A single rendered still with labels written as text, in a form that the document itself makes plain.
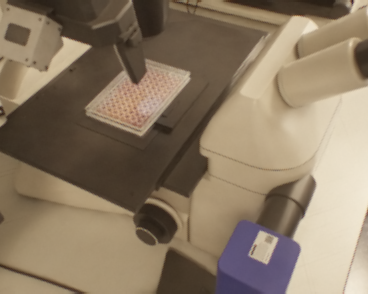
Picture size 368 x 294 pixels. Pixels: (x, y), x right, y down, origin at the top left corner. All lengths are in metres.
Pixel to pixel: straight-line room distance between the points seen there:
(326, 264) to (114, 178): 0.34
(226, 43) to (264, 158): 0.27
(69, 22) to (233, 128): 0.18
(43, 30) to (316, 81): 0.25
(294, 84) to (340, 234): 0.33
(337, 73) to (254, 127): 0.09
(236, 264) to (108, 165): 0.18
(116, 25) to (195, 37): 0.32
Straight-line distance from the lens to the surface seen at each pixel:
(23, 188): 0.74
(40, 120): 0.56
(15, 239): 0.71
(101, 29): 0.37
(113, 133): 0.52
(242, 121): 0.42
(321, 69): 0.42
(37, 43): 0.37
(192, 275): 0.61
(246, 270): 0.40
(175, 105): 0.54
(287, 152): 0.44
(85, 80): 0.61
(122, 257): 0.65
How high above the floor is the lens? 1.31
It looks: 46 degrees down
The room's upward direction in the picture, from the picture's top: 3 degrees counter-clockwise
